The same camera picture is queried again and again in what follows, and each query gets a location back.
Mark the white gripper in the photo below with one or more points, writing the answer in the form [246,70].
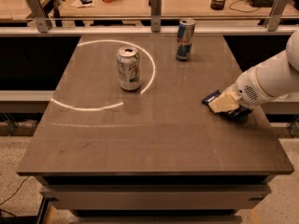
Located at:
[244,90]

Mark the blue rxbar blueberry wrapper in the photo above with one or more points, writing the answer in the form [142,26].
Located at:
[225,105]

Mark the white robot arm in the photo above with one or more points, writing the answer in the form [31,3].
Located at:
[264,82]

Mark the blue silver redbull can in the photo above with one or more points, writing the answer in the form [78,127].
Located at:
[184,39]

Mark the white green soda can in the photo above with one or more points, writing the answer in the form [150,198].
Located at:
[128,67]

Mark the black mesh pen cup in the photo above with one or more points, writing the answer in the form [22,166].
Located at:
[217,4]

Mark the grey drawer front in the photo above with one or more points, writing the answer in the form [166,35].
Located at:
[152,198]

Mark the right metal rail bracket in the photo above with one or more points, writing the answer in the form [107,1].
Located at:
[271,23]

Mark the metal rail bracket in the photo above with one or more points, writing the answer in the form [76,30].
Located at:
[155,15]
[271,23]
[42,20]

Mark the middle metal rail bracket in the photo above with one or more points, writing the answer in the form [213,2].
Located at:
[155,15]

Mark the left metal rail bracket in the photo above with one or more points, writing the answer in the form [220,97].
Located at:
[42,20]

